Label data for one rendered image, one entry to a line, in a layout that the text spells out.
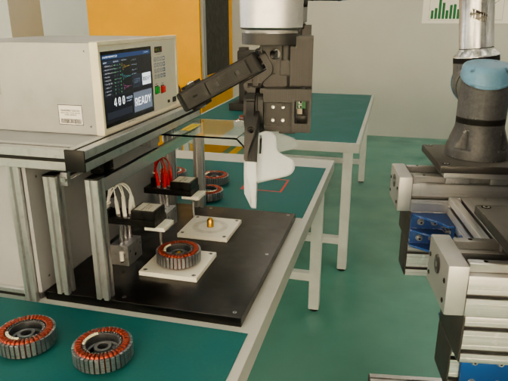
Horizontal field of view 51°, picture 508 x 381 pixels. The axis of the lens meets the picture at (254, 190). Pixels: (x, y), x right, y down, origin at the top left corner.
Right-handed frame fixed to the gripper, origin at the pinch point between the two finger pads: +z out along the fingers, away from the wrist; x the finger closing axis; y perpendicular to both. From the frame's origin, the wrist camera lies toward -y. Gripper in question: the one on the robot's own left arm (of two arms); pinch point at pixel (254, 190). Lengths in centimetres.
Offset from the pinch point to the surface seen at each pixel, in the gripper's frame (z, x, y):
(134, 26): -13, 424, -153
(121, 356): 37.4, 13.6, -25.9
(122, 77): -8, 57, -37
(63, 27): -8, 636, -318
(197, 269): 37, 49, -19
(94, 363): 37.3, 11.1, -29.9
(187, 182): 23, 75, -27
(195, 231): 37, 72, -24
